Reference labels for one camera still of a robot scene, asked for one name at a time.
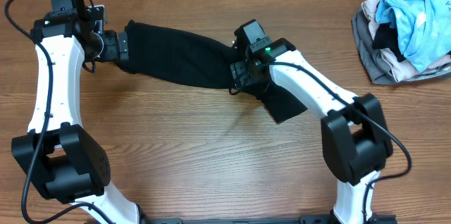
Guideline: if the black t-shirt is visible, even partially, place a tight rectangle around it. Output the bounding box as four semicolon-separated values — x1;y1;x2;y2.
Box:
116;20;307;123

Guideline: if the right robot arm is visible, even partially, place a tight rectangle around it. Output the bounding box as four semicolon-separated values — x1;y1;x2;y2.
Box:
230;20;397;223

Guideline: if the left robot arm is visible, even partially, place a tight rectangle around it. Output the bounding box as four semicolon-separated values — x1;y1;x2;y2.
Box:
11;0;147;223

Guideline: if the grey garment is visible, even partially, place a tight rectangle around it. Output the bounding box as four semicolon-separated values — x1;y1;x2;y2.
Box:
352;8;450;85

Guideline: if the black garment in pile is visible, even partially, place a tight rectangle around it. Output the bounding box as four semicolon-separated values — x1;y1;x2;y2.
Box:
373;23;406;62

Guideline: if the light blue t-shirt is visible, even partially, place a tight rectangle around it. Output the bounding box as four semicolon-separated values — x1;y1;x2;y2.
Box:
376;0;450;73

